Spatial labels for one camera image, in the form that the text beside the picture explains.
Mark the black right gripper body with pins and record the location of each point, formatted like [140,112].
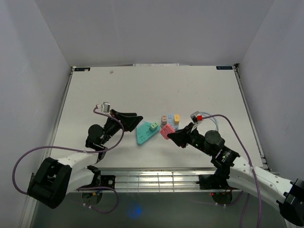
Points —
[196,141]

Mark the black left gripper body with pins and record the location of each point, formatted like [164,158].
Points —
[111,128]

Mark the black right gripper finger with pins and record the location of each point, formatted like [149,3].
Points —
[187,129]
[181,139]

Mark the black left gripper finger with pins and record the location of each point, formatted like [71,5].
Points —
[123,117]
[129,127]

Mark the yellow plug adapter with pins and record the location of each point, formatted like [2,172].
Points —
[176,119]

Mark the teal triangular power strip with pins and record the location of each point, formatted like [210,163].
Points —
[143,132]

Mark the pink socket adapter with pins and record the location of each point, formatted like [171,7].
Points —
[166,129]

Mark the light blue round power strip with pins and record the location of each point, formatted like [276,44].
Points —
[171,121]

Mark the green two-tone plug adapter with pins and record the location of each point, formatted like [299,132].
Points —
[154,126]

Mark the brown two-tone plug adapter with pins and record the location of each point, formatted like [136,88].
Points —
[164,119]

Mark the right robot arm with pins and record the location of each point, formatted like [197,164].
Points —
[233,170]

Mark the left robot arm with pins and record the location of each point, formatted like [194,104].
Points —
[56,178]

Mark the left blue corner label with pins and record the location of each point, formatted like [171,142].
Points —
[82,69]

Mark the blue corner label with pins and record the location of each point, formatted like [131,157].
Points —
[224,67]
[82,69]

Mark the right blue corner label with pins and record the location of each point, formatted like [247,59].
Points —
[224,67]

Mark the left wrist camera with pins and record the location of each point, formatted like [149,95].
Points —
[103,108]

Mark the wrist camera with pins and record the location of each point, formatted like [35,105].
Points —
[103,108]
[197,117]

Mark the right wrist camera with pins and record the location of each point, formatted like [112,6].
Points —
[197,117]

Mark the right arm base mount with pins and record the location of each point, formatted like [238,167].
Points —
[218,181]

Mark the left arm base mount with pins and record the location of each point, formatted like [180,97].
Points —
[102,181]

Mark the aluminium front rail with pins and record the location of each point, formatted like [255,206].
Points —
[156,181]

